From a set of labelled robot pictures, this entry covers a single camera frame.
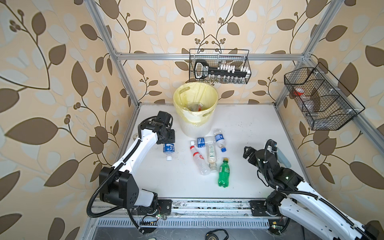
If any green soda bottle upright-lying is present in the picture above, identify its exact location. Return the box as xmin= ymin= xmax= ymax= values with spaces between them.
xmin=218 ymin=158 xmax=230 ymax=188

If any black wire basket right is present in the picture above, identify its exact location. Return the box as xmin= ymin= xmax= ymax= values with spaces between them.
xmin=284 ymin=62 xmax=366 ymax=131

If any black round object bottom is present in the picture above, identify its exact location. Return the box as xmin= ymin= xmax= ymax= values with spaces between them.
xmin=205 ymin=229 xmax=230 ymax=240

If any light blue stapler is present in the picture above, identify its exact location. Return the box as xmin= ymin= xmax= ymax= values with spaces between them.
xmin=277 ymin=148 xmax=292 ymax=168

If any clear bottle blue cap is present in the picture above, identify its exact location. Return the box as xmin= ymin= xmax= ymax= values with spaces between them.
xmin=187 ymin=103 xmax=204 ymax=112

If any white bin yellow bag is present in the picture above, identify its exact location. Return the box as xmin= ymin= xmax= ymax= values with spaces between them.
xmin=173 ymin=82 xmax=219 ymax=138

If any clear bottle green white label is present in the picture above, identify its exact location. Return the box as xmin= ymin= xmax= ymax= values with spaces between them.
xmin=206 ymin=141 xmax=218 ymax=173

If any clear bottle blue label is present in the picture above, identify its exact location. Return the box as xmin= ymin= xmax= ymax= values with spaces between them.
xmin=163 ymin=144 xmax=175 ymax=161

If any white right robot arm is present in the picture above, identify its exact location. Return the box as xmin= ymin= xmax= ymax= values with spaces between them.
xmin=243 ymin=145 xmax=381 ymax=240

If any black wire basket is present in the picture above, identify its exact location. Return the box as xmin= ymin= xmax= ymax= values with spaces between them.
xmin=189 ymin=48 xmax=252 ymax=85
xmin=284 ymin=62 xmax=366 ymax=131

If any clear bottle red cap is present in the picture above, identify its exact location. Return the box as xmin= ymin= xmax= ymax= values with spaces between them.
xmin=190 ymin=146 xmax=211 ymax=176

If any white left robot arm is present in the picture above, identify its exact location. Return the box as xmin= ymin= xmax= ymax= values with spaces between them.
xmin=86 ymin=111 xmax=175 ymax=218

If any black wire basket back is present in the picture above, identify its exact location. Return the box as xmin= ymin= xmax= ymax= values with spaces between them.
xmin=189 ymin=48 xmax=252 ymax=85

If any small bottle blue cap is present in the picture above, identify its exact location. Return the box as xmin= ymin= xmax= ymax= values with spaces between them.
xmin=214 ymin=129 xmax=227 ymax=153

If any small bottle blue label lying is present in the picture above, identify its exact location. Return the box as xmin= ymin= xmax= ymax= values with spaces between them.
xmin=191 ymin=136 xmax=216 ymax=148

